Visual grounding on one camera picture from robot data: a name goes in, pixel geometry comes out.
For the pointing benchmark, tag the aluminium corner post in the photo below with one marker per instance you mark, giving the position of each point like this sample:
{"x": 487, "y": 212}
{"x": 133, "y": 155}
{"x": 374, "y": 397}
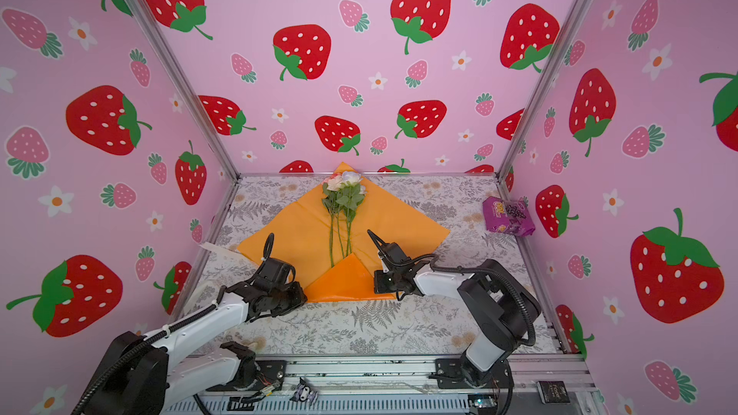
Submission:
{"x": 152, "y": 30}
{"x": 568, "y": 32}

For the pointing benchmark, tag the clear ribbon strip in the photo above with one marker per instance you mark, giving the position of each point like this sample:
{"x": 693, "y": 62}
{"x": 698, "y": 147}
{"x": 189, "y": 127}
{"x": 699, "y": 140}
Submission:
{"x": 222, "y": 251}

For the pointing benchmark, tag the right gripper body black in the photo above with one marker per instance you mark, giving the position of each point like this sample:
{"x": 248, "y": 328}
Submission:
{"x": 386, "y": 280}

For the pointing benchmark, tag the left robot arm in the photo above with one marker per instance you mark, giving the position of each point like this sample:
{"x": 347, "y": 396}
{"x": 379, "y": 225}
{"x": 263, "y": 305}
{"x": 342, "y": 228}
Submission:
{"x": 146, "y": 374}

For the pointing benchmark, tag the orange wrapping paper sheet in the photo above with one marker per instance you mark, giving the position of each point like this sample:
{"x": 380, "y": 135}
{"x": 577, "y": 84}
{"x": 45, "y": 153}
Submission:
{"x": 302, "y": 239}

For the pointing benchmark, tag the aluminium corner post right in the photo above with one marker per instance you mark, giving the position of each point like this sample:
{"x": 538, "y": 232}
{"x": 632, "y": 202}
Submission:
{"x": 568, "y": 32}

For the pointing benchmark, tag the aluminium corner post left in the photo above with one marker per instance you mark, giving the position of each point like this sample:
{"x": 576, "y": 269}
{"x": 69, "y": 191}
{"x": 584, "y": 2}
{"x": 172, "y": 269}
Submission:
{"x": 152, "y": 30}

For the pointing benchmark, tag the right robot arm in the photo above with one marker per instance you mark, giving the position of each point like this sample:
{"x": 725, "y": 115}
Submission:
{"x": 503, "y": 309}

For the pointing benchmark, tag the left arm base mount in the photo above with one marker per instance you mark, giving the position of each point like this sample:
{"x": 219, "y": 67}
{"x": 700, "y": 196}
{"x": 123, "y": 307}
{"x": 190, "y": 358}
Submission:
{"x": 254, "y": 374}

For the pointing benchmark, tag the pale pink fake rose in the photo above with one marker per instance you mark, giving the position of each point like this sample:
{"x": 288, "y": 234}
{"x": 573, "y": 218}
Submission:
{"x": 329, "y": 188}

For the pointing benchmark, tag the purple snack bag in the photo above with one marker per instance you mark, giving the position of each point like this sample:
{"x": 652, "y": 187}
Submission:
{"x": 507, "y": 217}

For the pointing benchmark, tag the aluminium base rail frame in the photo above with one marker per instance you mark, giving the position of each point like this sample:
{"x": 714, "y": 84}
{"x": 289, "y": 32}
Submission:
{"x": 400, "y": 384}

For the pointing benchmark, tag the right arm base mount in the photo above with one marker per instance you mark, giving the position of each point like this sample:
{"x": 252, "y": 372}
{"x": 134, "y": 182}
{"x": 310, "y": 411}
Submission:
{"x": 460, "y": 373}

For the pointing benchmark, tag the small black box right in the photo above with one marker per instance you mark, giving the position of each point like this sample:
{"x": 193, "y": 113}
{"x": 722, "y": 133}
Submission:
{"x": 553, "y": 392}

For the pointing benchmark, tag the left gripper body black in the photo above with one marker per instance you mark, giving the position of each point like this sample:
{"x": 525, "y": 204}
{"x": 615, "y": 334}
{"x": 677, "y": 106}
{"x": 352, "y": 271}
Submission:
{"x": 288, "y": 299}

